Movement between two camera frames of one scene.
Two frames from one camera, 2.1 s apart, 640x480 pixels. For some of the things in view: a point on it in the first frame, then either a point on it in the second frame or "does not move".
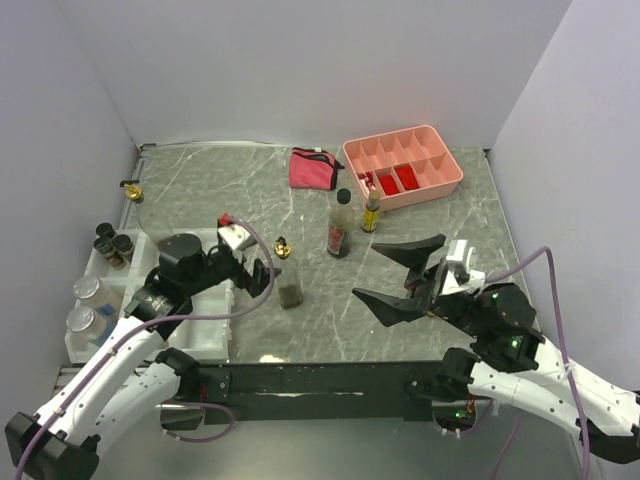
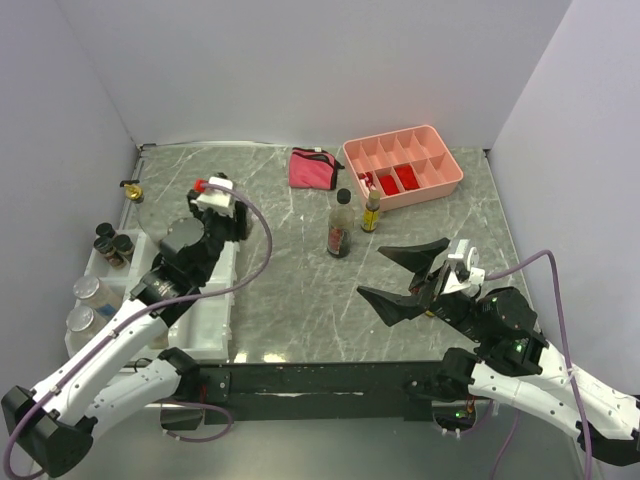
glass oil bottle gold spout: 289,284 to 240,220
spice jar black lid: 103,245 does not move
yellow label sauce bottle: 371,213 does not move
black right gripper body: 428,288 does not move
